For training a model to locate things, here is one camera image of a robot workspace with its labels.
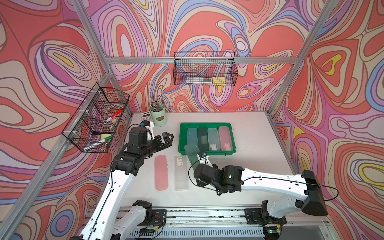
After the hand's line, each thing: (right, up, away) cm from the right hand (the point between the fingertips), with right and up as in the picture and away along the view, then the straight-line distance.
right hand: (202, 175), depth 73 cm
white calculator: (-42, +33, +44) cm, 70 cm away
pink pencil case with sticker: (+17, +17, +27) cm, 36 cm away
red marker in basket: (-45, +31, +3) cm, 54 cm away
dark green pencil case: (-5, +12, +2) cm, 13 cm away
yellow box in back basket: (+10, +53, +18) cm, 57 cm away
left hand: (-17, +19, -2) cm, 25 cm away
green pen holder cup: (-29, +33, +32) cm, 54 cm away
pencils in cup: (-31, +39, +29) cm, 58 cm away
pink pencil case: (-24, -3, +16) cm, 29 cm away
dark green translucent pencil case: (+2, +16, +29) cm, 33 cm away
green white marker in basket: (-46, +19, -1) cm, 50 cm away
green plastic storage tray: (-12, +18, +33) cm, 39 cm away
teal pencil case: (-5, +18, +32) cm, 38 cm away
